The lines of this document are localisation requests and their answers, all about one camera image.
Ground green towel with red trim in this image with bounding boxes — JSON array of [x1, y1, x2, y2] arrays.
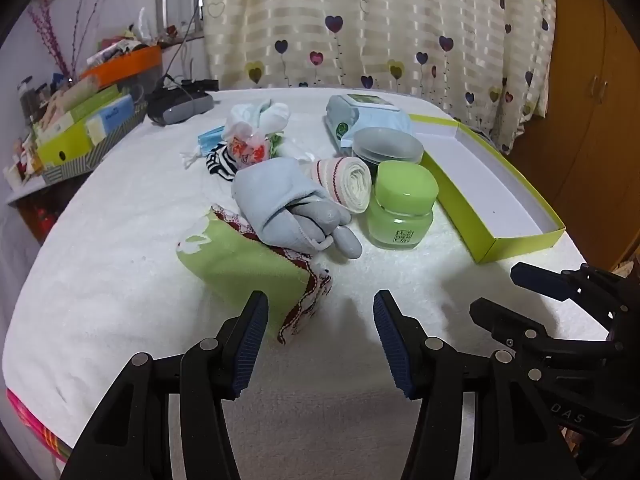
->
[[176, 205, 333, 345]]

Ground lime green cardboard box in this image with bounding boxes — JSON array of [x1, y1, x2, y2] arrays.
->
[[407, 114, 567, 265]]

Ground striped cream sock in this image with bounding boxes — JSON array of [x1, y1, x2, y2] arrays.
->
[[309, 156, 373, 215]]

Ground black and grey headset device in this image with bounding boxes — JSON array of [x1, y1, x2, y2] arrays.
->
[[146, 79, 220, 126]]

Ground striped storage tray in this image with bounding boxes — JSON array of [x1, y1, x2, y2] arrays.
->
[[40, 105, 148, 186]]

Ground grey blue sock bundle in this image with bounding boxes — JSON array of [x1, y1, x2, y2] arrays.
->
[[231, 156, 363, 261]]

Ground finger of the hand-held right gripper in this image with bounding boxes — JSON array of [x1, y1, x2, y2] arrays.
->
[[469, 297, 616, 361], [510, 261, 626, 321]]

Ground wooden wardrobe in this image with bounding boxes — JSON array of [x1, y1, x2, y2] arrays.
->
[[510, 0, 640, 271]]

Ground light blue wet wipes pack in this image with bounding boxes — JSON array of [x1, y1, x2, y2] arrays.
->
[[325, 94, 416, 148]]

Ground blue face mask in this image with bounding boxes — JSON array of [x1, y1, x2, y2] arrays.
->
[[181, 127, 228, 168]]

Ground cream curtain with heart print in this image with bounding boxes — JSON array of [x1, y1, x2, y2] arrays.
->
[[200, 0, 558, 156]]

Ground clear jar with grey lid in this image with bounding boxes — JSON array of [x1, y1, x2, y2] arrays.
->
[[351, 127, 425, 166]]

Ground blue tissue box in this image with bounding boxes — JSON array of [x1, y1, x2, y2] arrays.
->
[[85, 95, 136, 143]]

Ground green jar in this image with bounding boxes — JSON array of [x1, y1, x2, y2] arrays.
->
[[365, 160, 440, 252]]

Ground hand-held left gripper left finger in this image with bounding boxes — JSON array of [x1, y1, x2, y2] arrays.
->
[[59, 290, 271, 480]]

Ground white sock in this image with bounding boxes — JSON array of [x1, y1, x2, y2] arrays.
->
[[223, 101, 291, 137]]

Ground purple decorative branches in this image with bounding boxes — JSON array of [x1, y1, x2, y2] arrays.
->
[[27, 0, 121, 81]]

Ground pink patterned bedsheet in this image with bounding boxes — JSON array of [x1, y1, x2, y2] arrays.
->
[[5, 390, 71, 466]]

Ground lime green file box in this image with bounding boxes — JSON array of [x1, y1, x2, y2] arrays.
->
[[35, 94, 136, 168]]

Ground black and white striped cloth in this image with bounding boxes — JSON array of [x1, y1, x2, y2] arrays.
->
[[206, 142, 238, 188]]

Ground light green flat box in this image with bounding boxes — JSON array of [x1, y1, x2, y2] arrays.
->
[[60, 82, 121, 121]]

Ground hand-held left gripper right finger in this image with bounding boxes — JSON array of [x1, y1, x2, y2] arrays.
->
[[372, 289, 583, 480]]

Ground orange storage box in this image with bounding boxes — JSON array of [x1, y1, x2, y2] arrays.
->
[[80, 44, 163, 88]]

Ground clear packet with red print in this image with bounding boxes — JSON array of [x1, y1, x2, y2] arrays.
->
[[225, 130, 273, 166]]

